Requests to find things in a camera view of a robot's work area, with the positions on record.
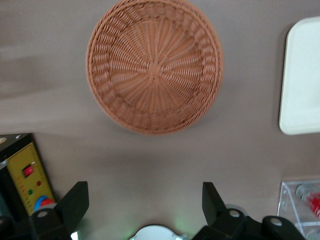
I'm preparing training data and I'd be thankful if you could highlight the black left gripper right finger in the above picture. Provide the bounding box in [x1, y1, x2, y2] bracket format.
[193, 181, 309, 240]

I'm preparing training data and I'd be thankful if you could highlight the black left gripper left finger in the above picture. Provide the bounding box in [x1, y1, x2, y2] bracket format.
[0, 181, 90, 240]

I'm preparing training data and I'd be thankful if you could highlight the brown round wicker basket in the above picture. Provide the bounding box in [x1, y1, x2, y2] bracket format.
[85, 0, 224, 136]

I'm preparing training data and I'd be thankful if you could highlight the beige rectangular tray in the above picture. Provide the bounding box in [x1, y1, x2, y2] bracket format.
[278, 15, 320, 136]

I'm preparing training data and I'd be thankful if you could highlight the clear acrylic bottle rack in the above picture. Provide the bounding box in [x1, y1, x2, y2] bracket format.
[276, 179, 320, 240]

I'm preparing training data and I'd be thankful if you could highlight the red cola bottle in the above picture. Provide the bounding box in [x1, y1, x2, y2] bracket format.
[295, 184, 320, 219]

